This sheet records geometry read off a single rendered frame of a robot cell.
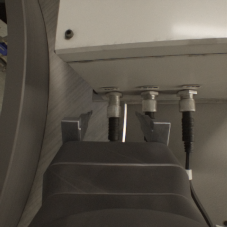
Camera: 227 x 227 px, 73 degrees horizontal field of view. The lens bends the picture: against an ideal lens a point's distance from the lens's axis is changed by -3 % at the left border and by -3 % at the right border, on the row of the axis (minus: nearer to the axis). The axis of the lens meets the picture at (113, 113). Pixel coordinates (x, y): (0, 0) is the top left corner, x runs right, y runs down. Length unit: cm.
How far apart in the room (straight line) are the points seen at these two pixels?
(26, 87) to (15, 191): 12
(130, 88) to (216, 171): 13
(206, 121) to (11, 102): 22
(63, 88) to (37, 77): 4
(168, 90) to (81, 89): 11
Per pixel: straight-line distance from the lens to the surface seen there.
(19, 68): 21
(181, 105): 16
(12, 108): 20
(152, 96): 16
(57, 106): 23
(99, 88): 15
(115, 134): 16
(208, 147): 21
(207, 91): 18
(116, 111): 16
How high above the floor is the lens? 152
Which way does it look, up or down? 2 degrees down
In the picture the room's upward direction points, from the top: 48 degrees clockwise
